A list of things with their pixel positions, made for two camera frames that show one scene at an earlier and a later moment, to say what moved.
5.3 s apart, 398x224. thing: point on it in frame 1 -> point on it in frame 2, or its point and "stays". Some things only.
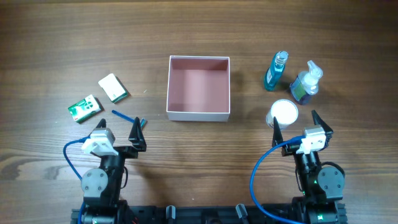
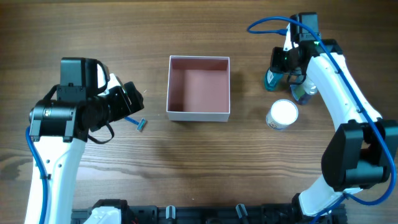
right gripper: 295,150 -> 278,61
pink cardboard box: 198,88 stays
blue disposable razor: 143,121 stays
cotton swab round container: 285,112 stays
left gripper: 123,149 -> 131,100
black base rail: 201,214 stays
